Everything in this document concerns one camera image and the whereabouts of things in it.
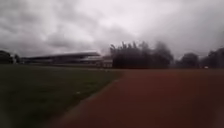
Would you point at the green grass field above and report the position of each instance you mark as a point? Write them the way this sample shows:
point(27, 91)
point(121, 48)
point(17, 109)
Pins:
point(40, 90)

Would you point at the dark trees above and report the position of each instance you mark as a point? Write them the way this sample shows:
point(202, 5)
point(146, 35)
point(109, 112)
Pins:
point(203, 60)
point(6, 57)

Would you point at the red-brown running track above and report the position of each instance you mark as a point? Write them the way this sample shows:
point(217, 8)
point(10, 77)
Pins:
point(156, 100)

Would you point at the long low building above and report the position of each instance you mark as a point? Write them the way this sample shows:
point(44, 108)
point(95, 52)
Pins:
point(66, 58)

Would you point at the dark clump of trees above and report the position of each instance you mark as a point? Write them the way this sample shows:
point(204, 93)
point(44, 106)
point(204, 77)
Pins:
point(140, 56)

